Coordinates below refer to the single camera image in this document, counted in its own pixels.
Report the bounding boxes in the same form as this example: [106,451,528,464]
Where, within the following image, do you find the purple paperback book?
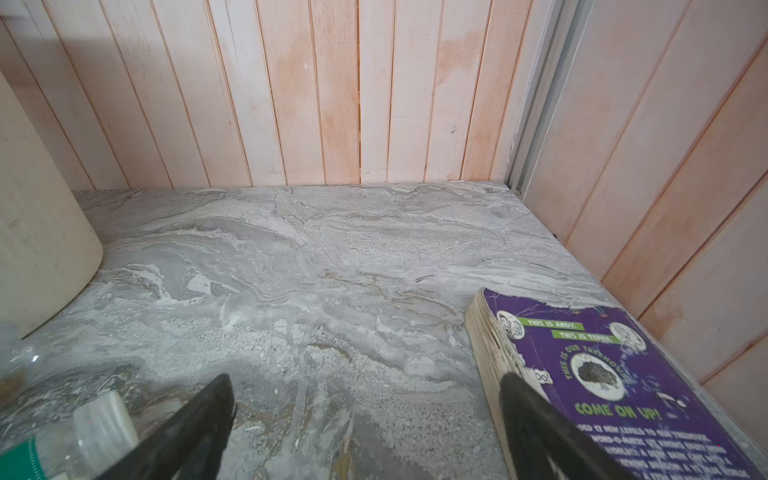
[465,289,761,479]

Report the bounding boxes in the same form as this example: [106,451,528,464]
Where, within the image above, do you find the cream waste bin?
[1,79,103,337]

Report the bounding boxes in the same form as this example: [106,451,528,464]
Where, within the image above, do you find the clear bottle green label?
[1,391,139,479]

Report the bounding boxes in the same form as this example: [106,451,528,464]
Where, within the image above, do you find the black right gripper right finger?
[499,373,634,479]

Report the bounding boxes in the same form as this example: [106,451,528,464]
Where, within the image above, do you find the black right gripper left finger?
[99,374,236,479]

